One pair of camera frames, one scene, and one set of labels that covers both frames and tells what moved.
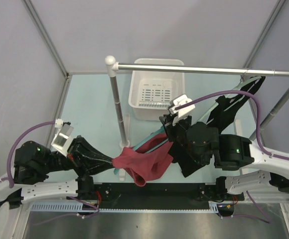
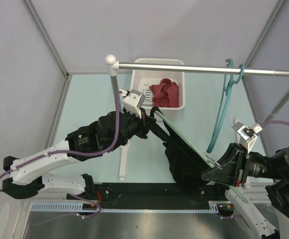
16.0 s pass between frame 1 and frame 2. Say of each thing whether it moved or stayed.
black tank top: moved
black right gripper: moved
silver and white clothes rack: stayed
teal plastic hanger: moved
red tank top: moved
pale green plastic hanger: moved
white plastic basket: stayed
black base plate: stayed
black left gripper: moved
